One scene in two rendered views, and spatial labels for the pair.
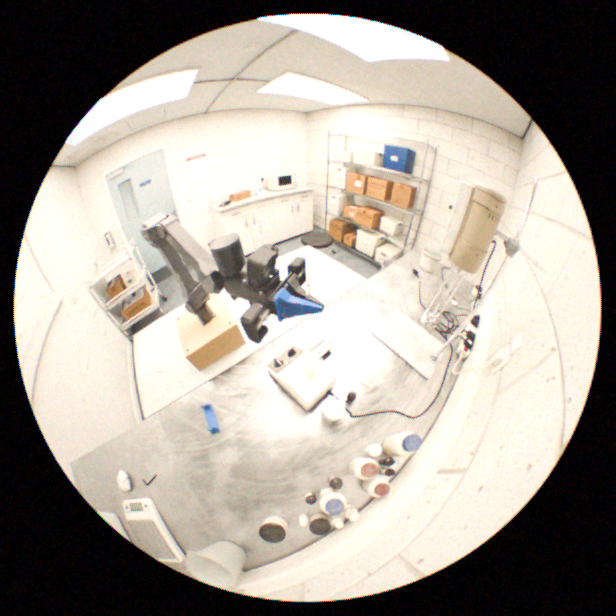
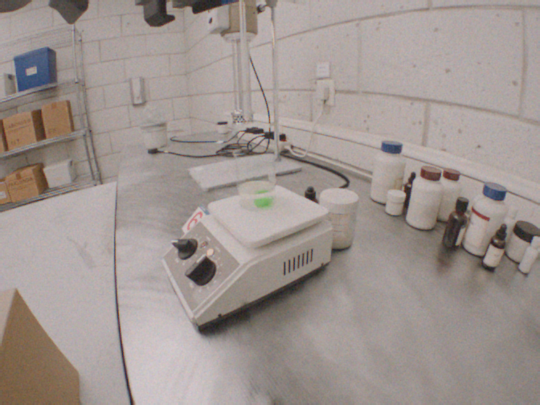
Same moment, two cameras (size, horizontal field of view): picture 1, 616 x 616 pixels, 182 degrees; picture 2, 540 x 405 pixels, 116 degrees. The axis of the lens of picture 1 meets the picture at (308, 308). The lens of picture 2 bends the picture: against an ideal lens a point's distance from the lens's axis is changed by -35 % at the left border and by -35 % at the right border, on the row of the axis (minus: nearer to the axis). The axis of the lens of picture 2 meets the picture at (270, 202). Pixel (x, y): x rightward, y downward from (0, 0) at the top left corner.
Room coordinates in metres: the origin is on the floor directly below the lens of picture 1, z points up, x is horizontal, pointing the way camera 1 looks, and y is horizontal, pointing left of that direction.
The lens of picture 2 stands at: (0.14, 0.29, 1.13)
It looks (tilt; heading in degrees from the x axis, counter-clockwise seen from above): 25 degrees down; 281
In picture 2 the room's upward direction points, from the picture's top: 2 degrees counter-clockwise
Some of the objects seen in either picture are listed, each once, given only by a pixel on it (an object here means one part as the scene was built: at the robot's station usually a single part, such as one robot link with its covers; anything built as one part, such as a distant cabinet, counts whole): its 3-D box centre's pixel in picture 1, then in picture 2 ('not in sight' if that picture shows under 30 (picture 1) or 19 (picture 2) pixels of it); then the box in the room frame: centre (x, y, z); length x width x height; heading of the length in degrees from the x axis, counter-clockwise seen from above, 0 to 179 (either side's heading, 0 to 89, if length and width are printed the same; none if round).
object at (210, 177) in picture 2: (411, 340); (243, 168); (0.35, -0.42, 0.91); 0.30 x 0.20 x 0.01; 40
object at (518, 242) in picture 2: (319, 523); (523, 241); (-0.24, -0.03, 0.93); 0.05 x 0.05 x 0.06
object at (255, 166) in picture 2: (311, 365); (254, 177); (0.22, -0.01, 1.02); 0.06 x 0.05 x 0.08; 71
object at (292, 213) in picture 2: (308, 376); (266, 210); (0.20, 0.00, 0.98); 0.12 x 0.12 x 0.01; 45
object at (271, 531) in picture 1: (274, 529); not in sight; (-0.26, 0.09, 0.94); 0.07 x 0.07 x 0.07
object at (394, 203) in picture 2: (373, 450); (394, 202); (-0.03, -0.18, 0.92); 0.04 x 0.04 x 0.04
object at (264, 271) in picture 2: (302, 375); (251, 245); (0.22, 0.02, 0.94); 0.22 x 0.13 x 0.08; 45
